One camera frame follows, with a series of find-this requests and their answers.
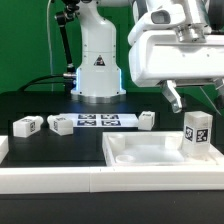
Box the white marker sheet with tags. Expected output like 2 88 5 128
61 113 138 127

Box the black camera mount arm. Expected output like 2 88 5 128
54 0 81 80

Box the white square table top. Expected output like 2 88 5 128
102 131 224 166

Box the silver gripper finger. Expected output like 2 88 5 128
162 80 183 113
213 78 224 109

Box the thin white cable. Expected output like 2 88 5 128
45 0 56 92

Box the black cable bundle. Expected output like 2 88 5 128
17 73 77 93

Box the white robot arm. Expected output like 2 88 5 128
62 0 224 113

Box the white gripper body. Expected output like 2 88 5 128
129 31 224 87

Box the white U-shaped fence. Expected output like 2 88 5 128
0 136 224 194

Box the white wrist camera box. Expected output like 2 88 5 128
127 6 188 46

